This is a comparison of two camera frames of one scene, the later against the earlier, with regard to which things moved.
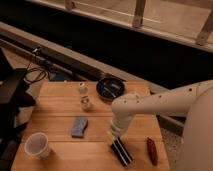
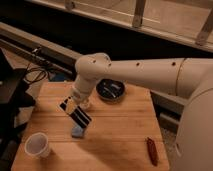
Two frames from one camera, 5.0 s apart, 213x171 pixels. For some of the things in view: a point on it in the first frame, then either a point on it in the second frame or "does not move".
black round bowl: [109, 88] does not move
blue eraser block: [79, 127] does not move
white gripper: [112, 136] -> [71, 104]
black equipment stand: [14, 98] does not move
